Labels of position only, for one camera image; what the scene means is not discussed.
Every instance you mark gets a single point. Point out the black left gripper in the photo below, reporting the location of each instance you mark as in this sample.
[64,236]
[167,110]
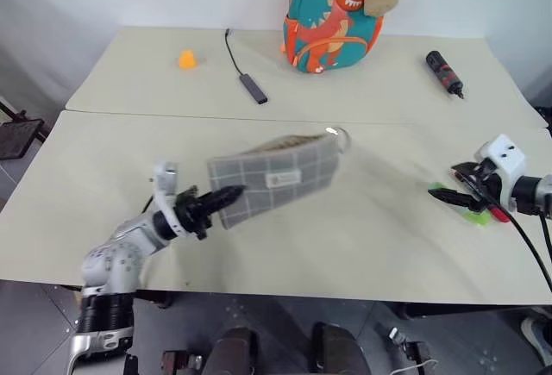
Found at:
[194,213]

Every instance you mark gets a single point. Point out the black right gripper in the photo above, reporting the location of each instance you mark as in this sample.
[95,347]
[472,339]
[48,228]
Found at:
[489,189]

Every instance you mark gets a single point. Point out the red pen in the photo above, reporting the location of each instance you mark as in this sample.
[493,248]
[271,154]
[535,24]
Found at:
[500,214]

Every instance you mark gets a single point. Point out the grey checked fabric pouch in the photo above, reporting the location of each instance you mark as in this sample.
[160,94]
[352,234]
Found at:
[293,176]

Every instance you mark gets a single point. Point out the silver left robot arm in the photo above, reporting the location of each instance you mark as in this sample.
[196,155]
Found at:
[116,258]

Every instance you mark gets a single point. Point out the black red electric screwdriver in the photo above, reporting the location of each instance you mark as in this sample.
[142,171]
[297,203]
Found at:
[444,71]

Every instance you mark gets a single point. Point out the small orange plastic object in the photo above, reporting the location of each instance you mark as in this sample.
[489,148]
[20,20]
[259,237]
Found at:
[187,59]

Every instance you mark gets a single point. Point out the dark rounded shape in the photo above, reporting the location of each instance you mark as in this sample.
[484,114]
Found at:
[233,353]
[336,351]

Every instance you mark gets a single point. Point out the grey sneaker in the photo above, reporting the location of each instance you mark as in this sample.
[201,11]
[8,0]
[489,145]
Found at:
[539,332]

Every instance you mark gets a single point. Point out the small dark brown block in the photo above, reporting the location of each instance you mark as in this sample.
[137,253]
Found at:
[179,360]
[420,351]

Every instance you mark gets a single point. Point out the teal dinosaur backpack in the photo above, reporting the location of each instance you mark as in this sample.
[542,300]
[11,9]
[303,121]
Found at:
[328,32]

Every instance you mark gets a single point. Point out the black metal rack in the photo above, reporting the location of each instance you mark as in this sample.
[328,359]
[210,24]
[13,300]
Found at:
[17,138]

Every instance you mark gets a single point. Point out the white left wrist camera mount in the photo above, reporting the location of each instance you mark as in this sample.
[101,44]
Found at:
[166,181]

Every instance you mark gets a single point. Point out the black table leg frame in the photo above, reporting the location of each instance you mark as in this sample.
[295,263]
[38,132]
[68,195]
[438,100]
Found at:
[453,309]
[166,298]

